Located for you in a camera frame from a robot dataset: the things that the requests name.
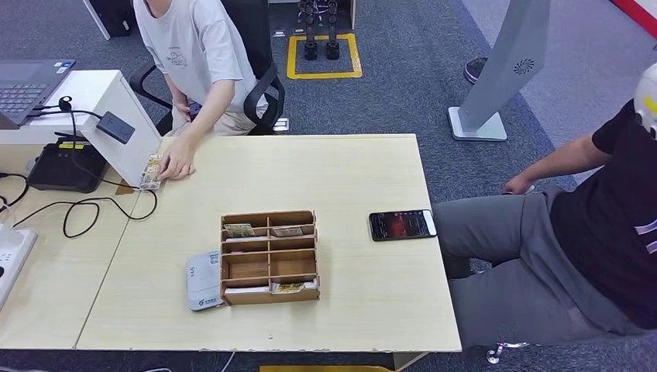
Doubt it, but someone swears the person's left hand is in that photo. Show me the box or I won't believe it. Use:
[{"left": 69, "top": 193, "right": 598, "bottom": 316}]
[{"left": 158, "top": 136, "right": 198, "bottom": 182}]

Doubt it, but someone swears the person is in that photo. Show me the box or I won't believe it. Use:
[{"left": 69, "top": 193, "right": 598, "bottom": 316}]
[
  {"left": 130, "top": 0, "right": 271, "bottom": 182},
  {"left": 431, "top": 62, "right": 657, "bottom": 351}
]

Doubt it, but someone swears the grey card reader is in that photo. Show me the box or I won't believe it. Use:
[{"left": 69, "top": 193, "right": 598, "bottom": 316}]
[{"left": 184, "top": 250, "right": 227, "bottom": 313}]

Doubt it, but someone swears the white card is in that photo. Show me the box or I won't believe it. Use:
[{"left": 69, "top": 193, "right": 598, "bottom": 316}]
[{"left": 223, "top": 285, "right": 272, "bottom": 296}]

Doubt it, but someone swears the stack of patterned cards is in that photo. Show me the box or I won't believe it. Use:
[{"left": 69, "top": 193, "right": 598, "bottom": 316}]
[{"left": 144, "top": 152, "right": 165, "bottom": 179}]

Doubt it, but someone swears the black power adapter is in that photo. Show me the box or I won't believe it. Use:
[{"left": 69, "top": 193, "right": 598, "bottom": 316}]
[{"left": 95, "top": 110, "right": 137, "bottom": 146}]

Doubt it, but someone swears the black office chair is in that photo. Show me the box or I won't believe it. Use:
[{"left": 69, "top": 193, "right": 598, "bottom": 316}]
[{"left": 127, "top": 0, "right": 287, "bottom": 138}]

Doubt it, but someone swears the white desk riser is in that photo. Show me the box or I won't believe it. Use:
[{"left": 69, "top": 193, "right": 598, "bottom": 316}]
[{"left": 0, "top": 69, "right": 163, "bottom": 189}]

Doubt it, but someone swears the black cabinet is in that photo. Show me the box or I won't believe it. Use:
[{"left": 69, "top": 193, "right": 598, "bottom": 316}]
[{"left": 90, "top": 0, "right": 136, "bottom": 39}]

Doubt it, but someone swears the black box device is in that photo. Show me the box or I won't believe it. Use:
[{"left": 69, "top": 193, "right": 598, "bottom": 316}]
[{"left": 26, "top": 139, "right": 109, "bottom": 195}]

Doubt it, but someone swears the dark shoe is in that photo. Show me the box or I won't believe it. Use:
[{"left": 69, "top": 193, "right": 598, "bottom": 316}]
[{"left": 463, "top": 56, "right": 489, "bottom": 85}]

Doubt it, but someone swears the white desk panel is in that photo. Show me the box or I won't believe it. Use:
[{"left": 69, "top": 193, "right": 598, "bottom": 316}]
[{"left": 81, "top": 0, "right": 112, "bottom": 42}]

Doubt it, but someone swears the black smartphone with white end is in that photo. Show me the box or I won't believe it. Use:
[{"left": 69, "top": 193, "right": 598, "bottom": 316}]
[{"left": 367, "top": 208, "right": 439, "bottom": 243}]

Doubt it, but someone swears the grey kiosk stand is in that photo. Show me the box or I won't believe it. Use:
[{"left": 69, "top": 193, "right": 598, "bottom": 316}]
[{"left": 446, "top": 0, "right": 553, "bottom": 143}]

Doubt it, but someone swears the black robot leg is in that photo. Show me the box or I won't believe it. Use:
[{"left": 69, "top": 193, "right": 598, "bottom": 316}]
[
  {"left": 325, "top": 0, "right": 342, "bottom": 61},
  {"left": 303, "top": 0, "right": 320, "bottom": 62}
]

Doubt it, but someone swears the white headgear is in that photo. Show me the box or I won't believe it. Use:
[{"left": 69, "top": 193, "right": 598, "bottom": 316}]
[{"left": 633, "top": 62, "right": 657, "bottom": 141}]

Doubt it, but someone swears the dark grey laptop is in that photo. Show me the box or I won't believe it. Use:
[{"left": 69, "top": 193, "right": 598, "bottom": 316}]
[{"left": 0, "top": 59, "right": 77, "bottom": 131}]

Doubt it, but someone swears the wooden compartment organizer box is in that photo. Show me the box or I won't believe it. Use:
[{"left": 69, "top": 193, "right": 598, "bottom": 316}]
[{"left": 218, "top": 209, "right": 322, "bottom": 308}]

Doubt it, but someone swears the white power strip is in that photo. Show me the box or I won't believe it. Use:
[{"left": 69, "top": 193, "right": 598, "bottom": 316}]
[{"left": 0, "top": 225, "right": 40, "bottom": 312}]

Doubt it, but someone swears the white table leg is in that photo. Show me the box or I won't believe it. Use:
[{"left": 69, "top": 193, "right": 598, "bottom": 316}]
[{"left": 392, "top": 351, "right": 430, "bottom": 372}]

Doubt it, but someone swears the black plug cable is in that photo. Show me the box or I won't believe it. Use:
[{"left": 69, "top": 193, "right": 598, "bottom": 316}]
[{"left": 30, "top": 95, "right": 143, "bottom": 191}]

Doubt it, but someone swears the black looped cable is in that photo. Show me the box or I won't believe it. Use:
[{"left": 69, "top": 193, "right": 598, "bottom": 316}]
[{"left": 12, "top": 188, "right": 160, "bottom": 240}]

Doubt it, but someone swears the lanyard with metal clip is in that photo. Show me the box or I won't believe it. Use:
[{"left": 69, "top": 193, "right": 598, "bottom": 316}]
[{"left": 485, "top": 340, "right": 531, "bottom": 366}]

